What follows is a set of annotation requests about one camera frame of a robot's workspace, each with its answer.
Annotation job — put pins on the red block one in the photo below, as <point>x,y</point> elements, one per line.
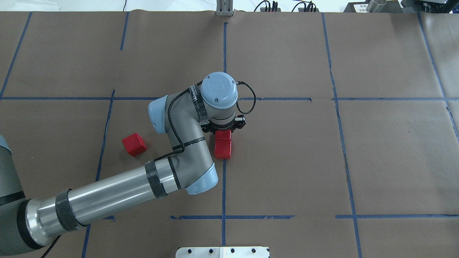
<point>223,135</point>
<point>134,144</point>

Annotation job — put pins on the steel cup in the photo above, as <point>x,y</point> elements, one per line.
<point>375,6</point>

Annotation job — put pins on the aluminium frame post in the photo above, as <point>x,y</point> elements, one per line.
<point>224,8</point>

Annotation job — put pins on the white pedestal column base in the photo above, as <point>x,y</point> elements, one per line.
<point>223,252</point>

